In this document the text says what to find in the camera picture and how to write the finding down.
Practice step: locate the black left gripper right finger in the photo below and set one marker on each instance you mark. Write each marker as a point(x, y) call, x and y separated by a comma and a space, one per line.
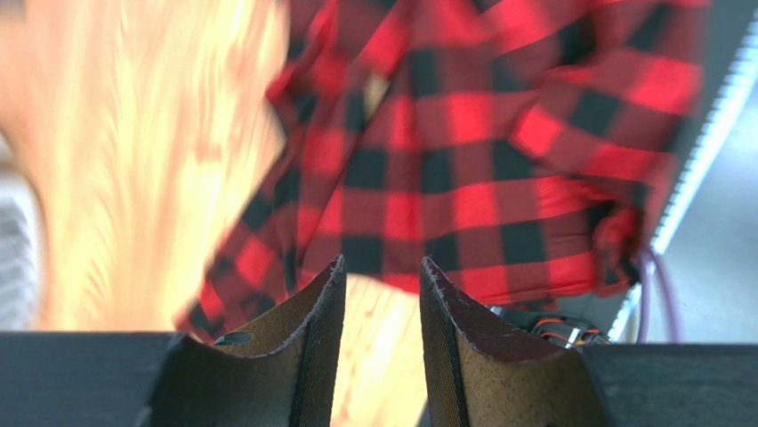
point(482, 371)

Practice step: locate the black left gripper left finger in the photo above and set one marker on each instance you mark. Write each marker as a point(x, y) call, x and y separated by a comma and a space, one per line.
point(277, 370)

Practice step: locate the red black plaid shirt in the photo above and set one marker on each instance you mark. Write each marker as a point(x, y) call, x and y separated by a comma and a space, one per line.
point(526, 147)

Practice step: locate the white laundry basket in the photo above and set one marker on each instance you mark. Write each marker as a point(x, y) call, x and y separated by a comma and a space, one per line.
point(22, 273)

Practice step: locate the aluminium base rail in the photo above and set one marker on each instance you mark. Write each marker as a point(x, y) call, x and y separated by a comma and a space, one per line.
point(732, 94)

